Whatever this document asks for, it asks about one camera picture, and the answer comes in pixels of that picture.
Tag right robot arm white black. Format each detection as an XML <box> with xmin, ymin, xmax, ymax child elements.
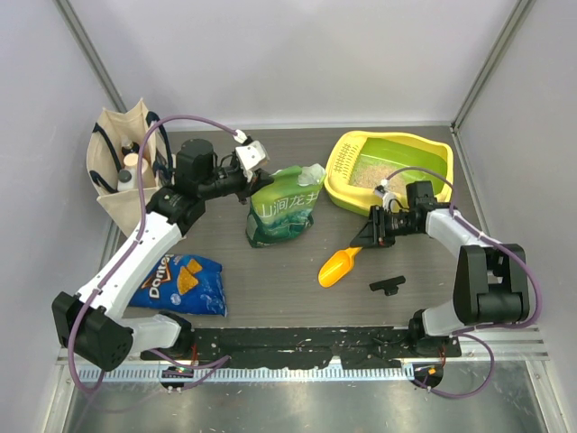
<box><xmin>350</xmin><ymin>180</ymin><xmax>531</xmax><ymax>356</ymax></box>

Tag yellow plastic scoop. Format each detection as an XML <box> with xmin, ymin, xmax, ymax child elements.
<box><xmin>317</xmin><ymin>247</ymin><xmax>362</xmax><ymax>288</ymax></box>

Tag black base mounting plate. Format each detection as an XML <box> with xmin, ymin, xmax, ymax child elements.
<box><xmin>139</xmin><ymin>325</ymin><xmax>463</xmax><ymax>372</ymax></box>

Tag black bag clip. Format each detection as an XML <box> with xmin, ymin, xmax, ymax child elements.
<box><xmin>369</xmin><ymin>275</ymin><xmax>407</xmax><ymax>297</ymax></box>

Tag aluminium rail frame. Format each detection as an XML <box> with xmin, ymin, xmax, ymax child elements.
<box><xmin>56</xmin><ymin>322</ymin><xmax>552</xmax><ymax>383</ymax></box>

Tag blue Doritos chip bag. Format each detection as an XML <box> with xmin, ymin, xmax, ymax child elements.
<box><xmin>129</xmin><ymin>254</ymin><xmax>227</xmax><ymax>317</ymax></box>

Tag yellow green litter box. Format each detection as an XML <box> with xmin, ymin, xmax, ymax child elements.
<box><xmin>325</xmin><ymin>131</ymin><xmax>454</xmax><ymax>216</ymax></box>

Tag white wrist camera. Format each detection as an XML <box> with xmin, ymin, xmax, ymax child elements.
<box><xmin>234</xmin><ymin>129</ymin><xmax>270</xmax><ymax>179</ymax></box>
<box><xmin>373</xmin><ymin>179</ymin><xmax>397</xmax><ymax>211</ymax></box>

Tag grey capped bottle in tote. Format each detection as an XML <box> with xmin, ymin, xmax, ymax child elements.
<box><xmin>117</xmin><ymin>169</ymin><xmax>138</xmax><ymax>192</ymax></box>

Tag green cat litter bag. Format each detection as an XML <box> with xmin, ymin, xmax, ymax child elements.
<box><xmin>245</xmin><ymin>163</ymin><xmax>326</xmax><ymax>248</ymax></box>

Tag beige canvas tote bag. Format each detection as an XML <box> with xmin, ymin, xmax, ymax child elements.
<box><xmin>86</xmin><ymin>99</ymin><xmax>176</xmax><ymax>235</ymax></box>

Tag white bottle in tote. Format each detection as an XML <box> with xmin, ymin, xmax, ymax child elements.
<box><xmin>124</xmin><ymin>153</ymin><xmax>150</xmax><ymax>178</ymax></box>

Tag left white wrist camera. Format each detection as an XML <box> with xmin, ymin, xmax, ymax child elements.
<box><xmin>234</xmin><ymin>129</ymin><xmax>270</xmax><ymax>179</ymax></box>

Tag clean litter pellets in box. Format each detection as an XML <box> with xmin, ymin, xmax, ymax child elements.
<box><xmin>349</xmin><ymin>164</ymin><xmax>406</xmax><ymax>192</ymax></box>

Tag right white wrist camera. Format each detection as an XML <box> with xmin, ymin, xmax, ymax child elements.
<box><xmin>373</xmin><ymin>179</ymin><xmax>397</xmax><ymax>211</ymax></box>

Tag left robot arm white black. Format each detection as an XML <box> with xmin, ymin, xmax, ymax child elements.
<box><xmin>51</xmin><ymin>139</ymin><xmax>273</xmax><ymax>372</ymax></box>

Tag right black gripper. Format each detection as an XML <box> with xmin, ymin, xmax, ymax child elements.
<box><xmin>351</xmin><ymin>205</ymin><xmax>420</xmax><ymax>250</ymax></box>

